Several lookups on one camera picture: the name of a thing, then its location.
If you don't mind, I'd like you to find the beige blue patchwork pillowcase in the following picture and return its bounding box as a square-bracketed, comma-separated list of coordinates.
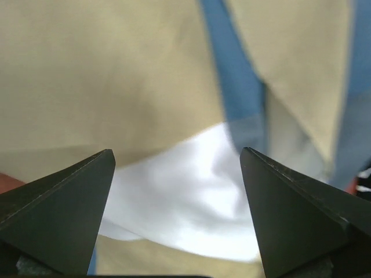
[1, 1, 370, 277]

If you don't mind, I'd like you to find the white pillow yellow edge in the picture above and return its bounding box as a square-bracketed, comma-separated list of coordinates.
[99, 123, 259, 262]

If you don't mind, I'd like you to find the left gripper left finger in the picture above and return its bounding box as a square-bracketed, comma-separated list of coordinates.
[1, 149, 115, 275]

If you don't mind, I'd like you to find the zebra print blanket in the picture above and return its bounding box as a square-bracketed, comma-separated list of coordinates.
[355, 162, 371, 201]

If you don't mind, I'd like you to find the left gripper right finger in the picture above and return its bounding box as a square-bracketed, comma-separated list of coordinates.
[240, 148, 370, 277]

